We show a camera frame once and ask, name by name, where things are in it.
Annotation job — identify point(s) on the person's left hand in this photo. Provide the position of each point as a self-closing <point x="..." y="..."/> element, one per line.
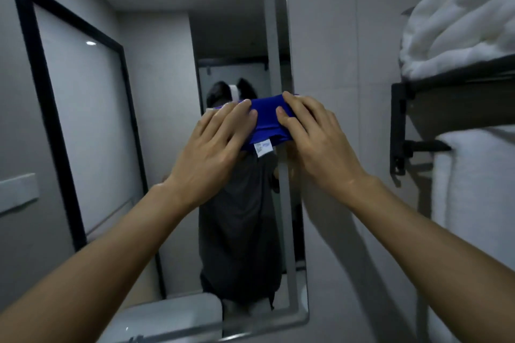
<point x="209" y="154"/>

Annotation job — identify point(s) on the person's right hand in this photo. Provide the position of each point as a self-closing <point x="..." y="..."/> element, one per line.
<point x="322" y="145"/>

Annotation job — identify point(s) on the blue cloth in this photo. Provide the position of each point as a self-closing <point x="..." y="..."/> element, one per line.
<point x="267" y="121"/>

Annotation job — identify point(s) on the rectangular wall mirror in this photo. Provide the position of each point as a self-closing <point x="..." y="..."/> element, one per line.
<point x="100" y="133"/>

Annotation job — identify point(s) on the person's left forearm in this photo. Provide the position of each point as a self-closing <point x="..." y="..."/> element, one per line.
<point x="92" y="262"/>

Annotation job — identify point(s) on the person's right forearm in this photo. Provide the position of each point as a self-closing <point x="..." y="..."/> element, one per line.
<point x="434" y="258"/>

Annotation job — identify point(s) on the black towel rack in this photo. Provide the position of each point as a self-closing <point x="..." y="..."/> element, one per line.
<point x="398" y="121"/>

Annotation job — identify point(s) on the hanging white towel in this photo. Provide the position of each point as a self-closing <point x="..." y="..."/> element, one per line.
<point x="474" y="214"/>

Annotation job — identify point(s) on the folded white towel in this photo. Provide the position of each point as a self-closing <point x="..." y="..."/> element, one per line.
<point x="458" y="25"/>

